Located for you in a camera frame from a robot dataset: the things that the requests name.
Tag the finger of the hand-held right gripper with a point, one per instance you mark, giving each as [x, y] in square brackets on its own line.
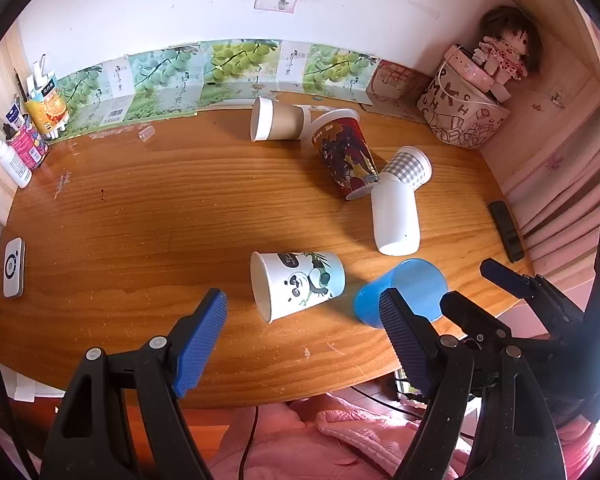
[500, 272]
[472, 315]

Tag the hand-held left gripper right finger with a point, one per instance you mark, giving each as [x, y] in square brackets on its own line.
[405, 345]

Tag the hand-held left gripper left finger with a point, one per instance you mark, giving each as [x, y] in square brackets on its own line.
[200, 345]

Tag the blue plastic cup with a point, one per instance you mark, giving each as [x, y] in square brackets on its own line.
[410, 285]

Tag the white panda print paper cup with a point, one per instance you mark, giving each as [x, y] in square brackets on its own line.
[300, 285]

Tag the plain white cup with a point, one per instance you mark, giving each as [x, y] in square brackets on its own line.
[395, 222]

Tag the grey checked paper cup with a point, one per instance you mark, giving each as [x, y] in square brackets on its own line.
[407, 166]

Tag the red printed paper cup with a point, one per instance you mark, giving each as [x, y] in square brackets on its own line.
[342, 152]

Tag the brown paper cup white band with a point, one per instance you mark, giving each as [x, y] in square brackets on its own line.
[280, 120]

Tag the black remote control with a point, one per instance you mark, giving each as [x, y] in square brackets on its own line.
[506, 230]

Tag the pink curtain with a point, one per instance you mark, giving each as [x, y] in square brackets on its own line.
[570, 185]

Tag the pink fleece clothing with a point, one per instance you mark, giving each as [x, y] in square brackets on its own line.
[305, 440]

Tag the patterned fabric basket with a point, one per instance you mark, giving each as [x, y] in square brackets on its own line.
[460, 115]

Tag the white paper sheets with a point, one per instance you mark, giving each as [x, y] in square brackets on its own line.
[30, 387]

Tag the white rectangular device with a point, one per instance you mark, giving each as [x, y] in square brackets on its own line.
[14, 267]

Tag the pink round case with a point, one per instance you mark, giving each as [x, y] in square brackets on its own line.
[467, 67]

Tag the brown printed cardboard box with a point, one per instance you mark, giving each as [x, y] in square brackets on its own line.
[392, 85]

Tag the small clear plastic cap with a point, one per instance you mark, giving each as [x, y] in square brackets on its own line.
[146, 135]

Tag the brown haired rag doll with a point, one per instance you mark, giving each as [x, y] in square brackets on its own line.
[507, 42]

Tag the white plastic bottle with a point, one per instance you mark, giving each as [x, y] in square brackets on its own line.
[12, 164]

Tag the orange juice carton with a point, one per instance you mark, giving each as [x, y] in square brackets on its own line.
[44, 107]

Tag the blue white tube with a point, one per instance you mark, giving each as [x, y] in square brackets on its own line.
[14, 116]

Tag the wooden shelf frame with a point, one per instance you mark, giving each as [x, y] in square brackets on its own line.
[545, 0]

